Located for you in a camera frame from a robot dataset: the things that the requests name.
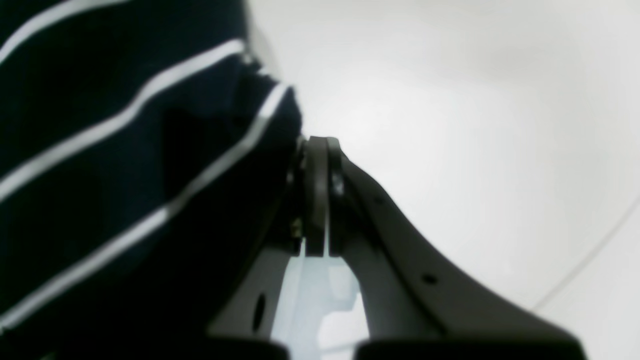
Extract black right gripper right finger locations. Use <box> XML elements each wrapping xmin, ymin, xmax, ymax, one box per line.
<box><xmin>327</xmin><ymin>137</ymin><xmax>586</xmax><ymax>360</ymax></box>

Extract navy white striped t-shirt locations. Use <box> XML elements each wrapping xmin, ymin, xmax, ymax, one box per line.
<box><xmin>1</xmin><ymin>0</ymin><xmax>302</xmax><ymax>360</ymax></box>

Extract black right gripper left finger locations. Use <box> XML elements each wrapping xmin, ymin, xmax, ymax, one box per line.
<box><xmin>206</xmin><ymin>136</ymin><xmax>330</xmax><ymax>360</ymax></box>

